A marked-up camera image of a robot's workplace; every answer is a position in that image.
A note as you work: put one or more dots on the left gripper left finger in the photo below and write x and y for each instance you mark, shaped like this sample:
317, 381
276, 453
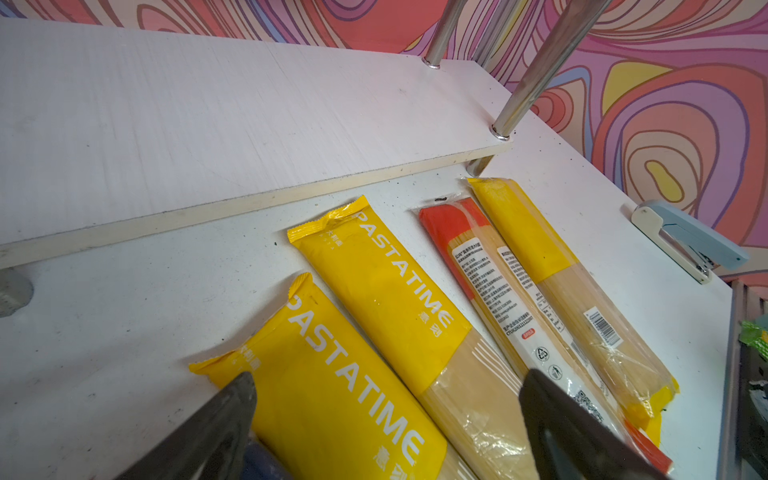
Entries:
210, 444

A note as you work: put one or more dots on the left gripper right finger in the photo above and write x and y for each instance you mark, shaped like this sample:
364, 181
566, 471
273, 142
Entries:
568, 443

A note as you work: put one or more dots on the blue Barilla rigatoni box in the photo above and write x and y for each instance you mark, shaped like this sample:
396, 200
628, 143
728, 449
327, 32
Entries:
259, 463

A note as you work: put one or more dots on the white two-tier shelf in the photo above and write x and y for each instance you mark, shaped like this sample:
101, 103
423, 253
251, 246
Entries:
109, 134

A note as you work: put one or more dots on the yellow Pastatime bag right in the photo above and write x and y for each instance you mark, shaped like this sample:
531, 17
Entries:
469, 391

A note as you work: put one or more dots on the yellow pastatime bag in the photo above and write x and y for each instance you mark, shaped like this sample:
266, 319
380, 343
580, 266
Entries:
327, 405
469, 391

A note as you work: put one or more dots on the yellow spaghetti bag barcode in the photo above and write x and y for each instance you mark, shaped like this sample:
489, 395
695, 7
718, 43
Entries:
638, 380

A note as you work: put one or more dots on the yellow Pastatime bag left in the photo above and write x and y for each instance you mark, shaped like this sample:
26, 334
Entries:
327, 405

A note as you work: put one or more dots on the grey white stapler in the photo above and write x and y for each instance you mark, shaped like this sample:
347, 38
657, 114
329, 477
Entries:
695, 247

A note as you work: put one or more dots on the red spaghetti bag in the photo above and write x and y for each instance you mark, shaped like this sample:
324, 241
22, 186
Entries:
521, 321

